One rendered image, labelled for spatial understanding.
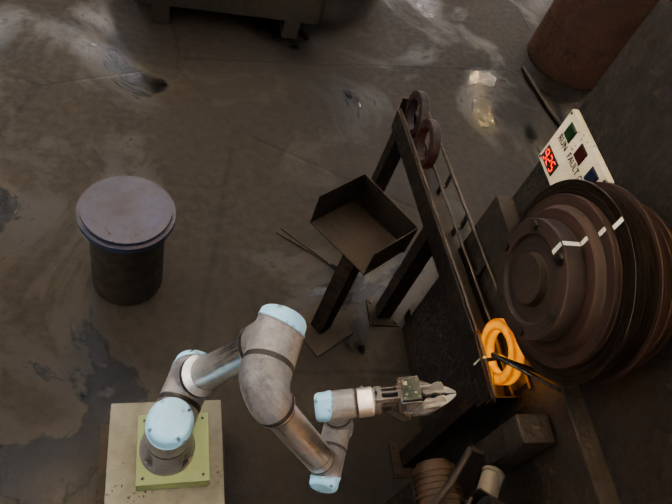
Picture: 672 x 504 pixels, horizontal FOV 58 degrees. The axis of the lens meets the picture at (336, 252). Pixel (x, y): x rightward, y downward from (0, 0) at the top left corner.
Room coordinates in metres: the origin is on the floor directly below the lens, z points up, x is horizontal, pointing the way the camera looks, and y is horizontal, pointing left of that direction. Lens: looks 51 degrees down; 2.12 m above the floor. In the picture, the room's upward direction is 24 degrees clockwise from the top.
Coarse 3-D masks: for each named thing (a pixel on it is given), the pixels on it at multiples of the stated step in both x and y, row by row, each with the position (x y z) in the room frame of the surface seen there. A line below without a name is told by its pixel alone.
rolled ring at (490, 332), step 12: (492, 324) 1.08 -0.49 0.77; (504, 324) 1.05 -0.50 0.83; (492, 336) 1.07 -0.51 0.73; (504, 336) 1.03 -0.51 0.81; (492, 348) 1.05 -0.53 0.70; (516, 348) 0.99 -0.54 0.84; (516, 360) 0.96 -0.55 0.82; (492, 372) 0.98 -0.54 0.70; (504, 372) 0.95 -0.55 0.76; (516, 372) 0.95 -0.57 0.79; (504, 384) 0.94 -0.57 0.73
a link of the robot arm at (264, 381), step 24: (264, 360) 0.60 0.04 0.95; (240, 384) 0.55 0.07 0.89; (264, 384) 0.55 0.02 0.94; (288, 384) 0.59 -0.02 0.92; (264, 408) 0.52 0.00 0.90; (288, 408) 0.55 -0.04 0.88; (288, 432) 0.53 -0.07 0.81; (312, 432) 0.58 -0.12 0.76; (312, 456) 0.55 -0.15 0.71; (336, 456) 0.60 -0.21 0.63; (312, 480) 0.53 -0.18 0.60; (336, 480) 0.55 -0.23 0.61
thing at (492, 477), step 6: (486, 468) 0.71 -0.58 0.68; (492, 468) 0.71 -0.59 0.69; (498, 468) 0.72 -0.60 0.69; (486, 474) 0.70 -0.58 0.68; (492, 474) 0.70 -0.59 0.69; (498, 474) 0.70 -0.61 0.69; (504, 474) 0.71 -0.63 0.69; (480, 480) 0.68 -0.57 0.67; (486, 480) 0.68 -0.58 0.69; (492, 480) 0.68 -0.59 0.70; (498, 480) 0.69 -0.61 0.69; (480, 486) 0.66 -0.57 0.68; (486, 486) 0.66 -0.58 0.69; (492, 486) 0.67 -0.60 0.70; (498, 486) 0.68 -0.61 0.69; (492, 492) 0.65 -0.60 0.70; (498, 492) 0.66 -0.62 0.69
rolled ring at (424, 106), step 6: (414, 96) 2.04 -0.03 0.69; (420, 96) 2.00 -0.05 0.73; (426, 96) 2.01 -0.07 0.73; (408, 102) 2.06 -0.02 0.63; (414, 102) 2.05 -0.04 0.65; (420, 102) 1.98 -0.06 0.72; (426, 102) 1.98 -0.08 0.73; (408, 108) 2.05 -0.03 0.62; (414, 108) 2.06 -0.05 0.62; (420, 108) 1.96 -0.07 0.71; (426, 108) 1.96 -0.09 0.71; (408, 114) 2.04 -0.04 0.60; (420, 114) 1.94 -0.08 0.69; (426, 114) 1.94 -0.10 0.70; (408, 120) 2.02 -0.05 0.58; (420, 120) 1.92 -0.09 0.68; (408, 126) 1.99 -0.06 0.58; (414, 126) 1.94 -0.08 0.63; (414, 132) 1.92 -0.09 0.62
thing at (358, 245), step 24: (336, 192) 1.38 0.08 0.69; (360, 192) 1.48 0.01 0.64; (312, 216) 1.31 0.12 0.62; (336, 216) 1.38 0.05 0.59; (360, 216) 1.42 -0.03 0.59; (384, 216) 1.42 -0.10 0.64; (336, 240) 1.28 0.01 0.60; (360, 240) 1.31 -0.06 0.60; (384, 240) 1.35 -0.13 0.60; (408, 240) 1.34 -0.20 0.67; (360, 264) 1.22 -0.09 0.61; (336, 288) 1.29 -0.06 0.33; (312, 312) 1.37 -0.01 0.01; (336, 312) 1.32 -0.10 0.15; (312, 336) 1.26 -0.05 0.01; (336, 336) 1.31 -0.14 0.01
